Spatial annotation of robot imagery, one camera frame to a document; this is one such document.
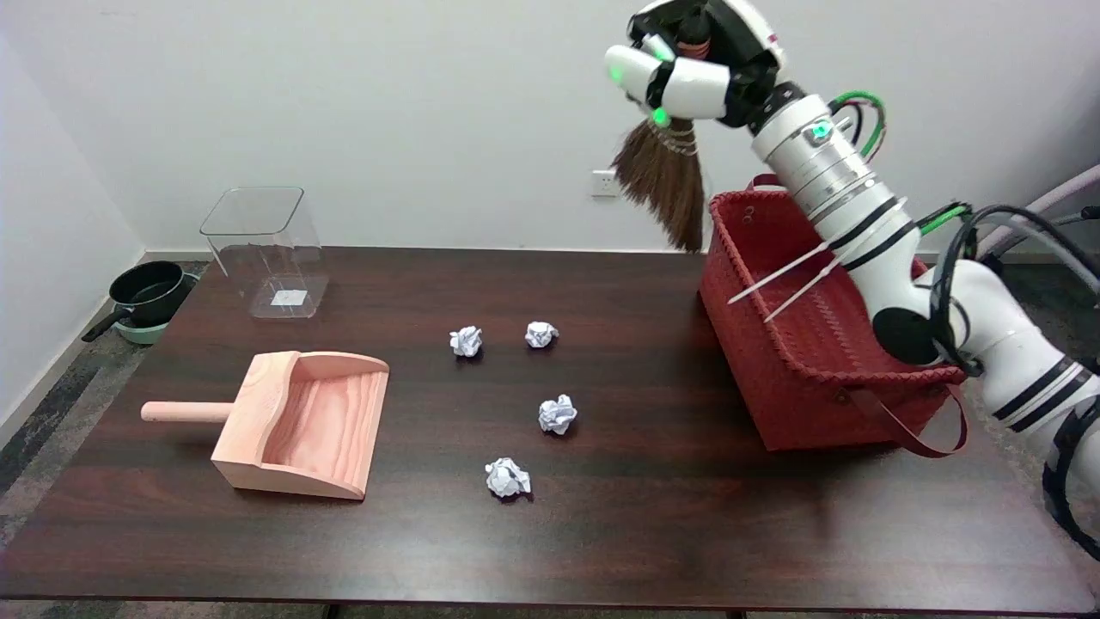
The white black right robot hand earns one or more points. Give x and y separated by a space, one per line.
700 86

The white paper ball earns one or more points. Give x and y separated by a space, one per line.
465 340
541 334
507 477
558 414

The green pot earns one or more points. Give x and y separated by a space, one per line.
142 333

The brown straw hand broom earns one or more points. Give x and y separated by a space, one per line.
666 180

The white grey chair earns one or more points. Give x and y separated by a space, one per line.
1066 191

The clear plastic container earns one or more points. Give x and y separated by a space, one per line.
266 258

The black frying pan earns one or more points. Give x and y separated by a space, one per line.
150 288

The white wall socket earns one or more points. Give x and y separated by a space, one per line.
606 183

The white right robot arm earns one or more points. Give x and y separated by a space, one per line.
859 215

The red woven basket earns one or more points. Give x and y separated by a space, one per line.
773 361

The light wooden dustpan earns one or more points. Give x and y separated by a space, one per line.
318 430

